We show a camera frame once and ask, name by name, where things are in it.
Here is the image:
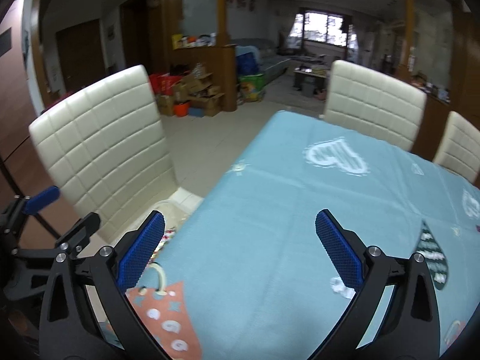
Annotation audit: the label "cream chair beside table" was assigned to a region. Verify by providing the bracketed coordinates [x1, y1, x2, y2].
[28, 65, 202, 237]

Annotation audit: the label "light blue patterned tablecloth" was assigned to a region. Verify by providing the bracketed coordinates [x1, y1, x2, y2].
[126, 111, 479, 359]

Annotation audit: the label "red buckets and boxes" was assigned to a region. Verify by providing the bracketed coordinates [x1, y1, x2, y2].
[149, 73, 190, 117]

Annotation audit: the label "cream chair far right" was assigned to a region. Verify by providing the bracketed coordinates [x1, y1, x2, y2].
[433, 111, 480, 184]

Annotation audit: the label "pile of cardboard boxes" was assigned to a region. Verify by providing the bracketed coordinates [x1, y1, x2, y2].
[168, 63, 224, 117]

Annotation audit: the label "colourful green shopping bag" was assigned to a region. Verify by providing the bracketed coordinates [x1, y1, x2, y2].
[239, 73, 265, 102]

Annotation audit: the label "wooden divider cabinet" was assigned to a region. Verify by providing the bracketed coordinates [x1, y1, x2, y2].
[161, 0, 237, 112]

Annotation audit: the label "cream chair far middle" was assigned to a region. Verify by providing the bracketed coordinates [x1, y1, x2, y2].
[323, 60, 427, 151]

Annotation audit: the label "grey sofa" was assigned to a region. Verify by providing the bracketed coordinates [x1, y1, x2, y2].
[232, 38, 290, 84]

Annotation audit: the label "coffee table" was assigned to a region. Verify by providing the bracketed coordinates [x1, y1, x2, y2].
[293, 67, 327, 91]

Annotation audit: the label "barred window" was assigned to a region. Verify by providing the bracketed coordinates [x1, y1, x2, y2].
[286, 10, 358, 50]

